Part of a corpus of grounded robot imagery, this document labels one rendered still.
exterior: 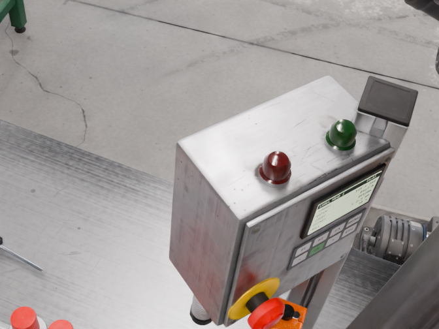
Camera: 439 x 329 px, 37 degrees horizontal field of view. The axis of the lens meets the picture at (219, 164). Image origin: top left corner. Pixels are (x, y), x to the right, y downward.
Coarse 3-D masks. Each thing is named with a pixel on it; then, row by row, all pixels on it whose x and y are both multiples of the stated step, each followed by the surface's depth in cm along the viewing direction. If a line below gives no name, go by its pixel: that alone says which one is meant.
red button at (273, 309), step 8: (256, 296) 61; (264, 296) 61; (248, 304) 61; (256, 304) 61; (264, 304) 60; (272, 304) 60; (280, 304) 60; (256, 312) 60; (264, 312) 59; (272, 312) 60; (280, 312) 60; (248, 320) 60; (256, 320) 59; (264, 320) 59; (272, 320) 60; (256, 328) 60; (264, 328) 60
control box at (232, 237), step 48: (288, 96) 58; (336, 96) 59; (192, 144) 54; (240, 144) 54; (288, 144) 55; (384, 144) 56; (192, 192) 55; (240, 192) 51; (288, 192) 52; (192, 240) 60; (240, 240) 52; (288, 240) 56; (192, 288) 65; (240, 288) 58; (288, 288) 66
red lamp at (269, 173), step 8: (272, 152) 51; (280, 152) 51; (264, 160) 51; (272, 160) 50; (280, 160) 50; (288, 160) 51; (264, 168) 51; (272, 168) 50; (280, 168) 50; (288, 168) 51; (264, 176) 51; (272, 176) 51; (280, 176) 51; (288, 176) 52; (264, 184) 52; (272, 184) 51; (280, 184) 51
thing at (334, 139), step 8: (344, 120) 54; (336, 128) 53; (344, 128) 53; (352, 128) 54; (328, 136) 55; (336, 136) 53; (344, 136) 53; (352, 136) 53; (328, 144) 54; (336, 144) 54; (344, 144) 54; (352, 144) 54; (336, 152) 54; (344, 152) 54
